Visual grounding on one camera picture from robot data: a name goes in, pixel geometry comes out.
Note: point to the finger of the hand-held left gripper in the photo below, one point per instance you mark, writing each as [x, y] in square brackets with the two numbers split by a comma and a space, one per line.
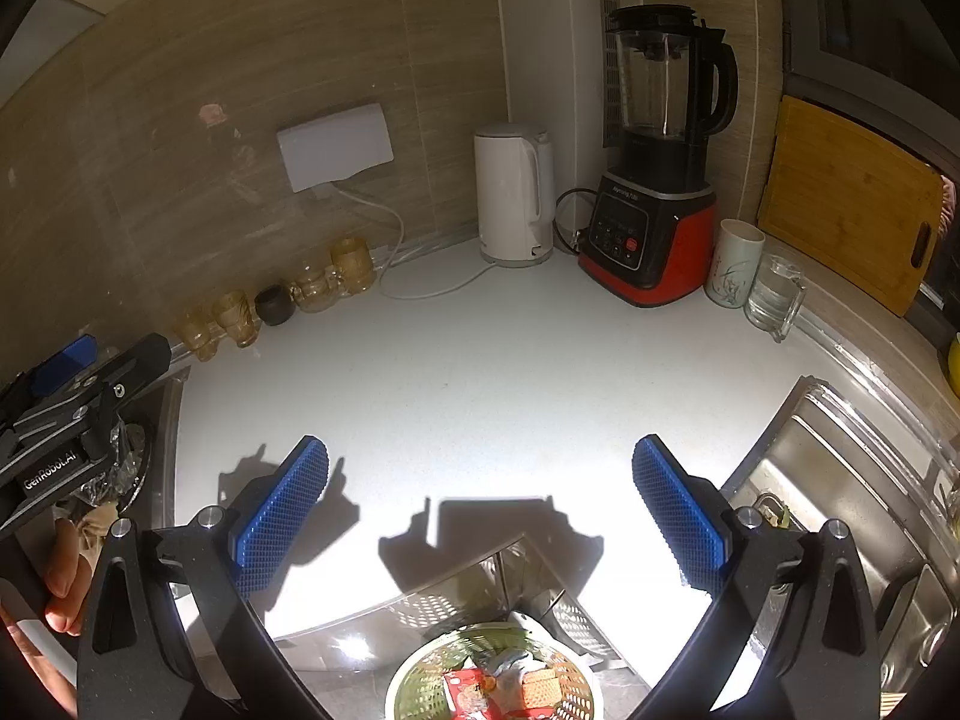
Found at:
[64, 364]
[135, 364]

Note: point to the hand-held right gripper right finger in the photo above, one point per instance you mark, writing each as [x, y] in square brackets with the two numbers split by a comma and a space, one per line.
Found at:
[679, 514]

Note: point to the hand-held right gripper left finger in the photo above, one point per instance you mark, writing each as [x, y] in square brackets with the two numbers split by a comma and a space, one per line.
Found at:
[281, 510]

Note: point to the green plastic basket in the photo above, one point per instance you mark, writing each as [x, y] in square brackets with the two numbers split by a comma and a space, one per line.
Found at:
[420, 682]

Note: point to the pale blue plastic wrapper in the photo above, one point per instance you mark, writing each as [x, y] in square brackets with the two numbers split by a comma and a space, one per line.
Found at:
[514, 664]

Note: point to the orange foam net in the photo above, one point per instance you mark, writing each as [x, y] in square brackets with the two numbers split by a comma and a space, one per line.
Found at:
[540, 692]

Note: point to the red snack wrapper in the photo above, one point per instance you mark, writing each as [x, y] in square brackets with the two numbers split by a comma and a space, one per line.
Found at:
[465, 692]

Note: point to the person's left hand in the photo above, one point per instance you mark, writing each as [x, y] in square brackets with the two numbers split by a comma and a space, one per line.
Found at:
[67, 585]

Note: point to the amber glass cup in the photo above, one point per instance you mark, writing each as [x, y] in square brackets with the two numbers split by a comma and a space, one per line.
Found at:
[196, 336]
[236, 319]

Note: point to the glass teapot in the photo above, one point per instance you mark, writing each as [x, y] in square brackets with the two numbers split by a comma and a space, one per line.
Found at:
[315, 289]

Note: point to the amber glass mug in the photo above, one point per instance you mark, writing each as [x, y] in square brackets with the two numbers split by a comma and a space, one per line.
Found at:
[354, 266]

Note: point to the black red blender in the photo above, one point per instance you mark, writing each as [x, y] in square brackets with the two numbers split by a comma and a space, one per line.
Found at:
[652, 240]

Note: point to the yellow lemon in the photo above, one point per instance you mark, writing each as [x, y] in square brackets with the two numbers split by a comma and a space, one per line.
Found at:
[955, 367]

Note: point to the wooden cutting board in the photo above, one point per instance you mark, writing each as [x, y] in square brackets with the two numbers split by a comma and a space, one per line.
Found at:
[847, 202]

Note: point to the white electric kettle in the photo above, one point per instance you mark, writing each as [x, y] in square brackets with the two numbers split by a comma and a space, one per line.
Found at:
[510, 195]

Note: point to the white wall socket cover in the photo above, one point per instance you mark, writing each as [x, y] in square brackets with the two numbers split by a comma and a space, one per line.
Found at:
[334, 146]

